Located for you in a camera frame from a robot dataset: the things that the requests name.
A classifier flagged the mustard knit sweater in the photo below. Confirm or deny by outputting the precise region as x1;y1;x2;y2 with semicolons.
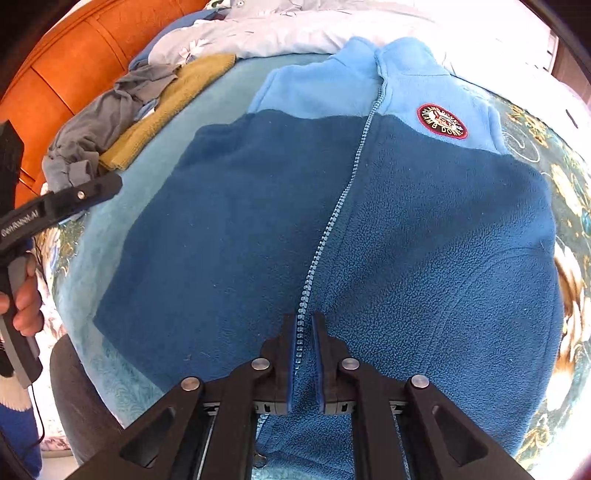
99;54;236;171

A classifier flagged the orange wooden headboard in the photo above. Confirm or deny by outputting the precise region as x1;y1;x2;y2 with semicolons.
1;0;205;206

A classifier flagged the person's left hand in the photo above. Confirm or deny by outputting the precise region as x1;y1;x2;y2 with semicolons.
13;256;44;337

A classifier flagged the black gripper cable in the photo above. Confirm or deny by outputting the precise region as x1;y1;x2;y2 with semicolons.
0;382;46;476

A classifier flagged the light blue floral duvet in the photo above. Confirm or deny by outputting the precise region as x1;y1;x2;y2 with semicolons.
129;1;557;71

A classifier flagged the blue fleece zip jacket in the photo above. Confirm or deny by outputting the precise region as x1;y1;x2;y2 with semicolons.
91;36;565;480

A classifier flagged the teal floral bed blanket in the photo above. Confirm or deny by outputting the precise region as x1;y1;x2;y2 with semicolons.
34;52;591;471

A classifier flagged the grey sweatshirt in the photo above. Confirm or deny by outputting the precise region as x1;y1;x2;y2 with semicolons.
42;64;177;192

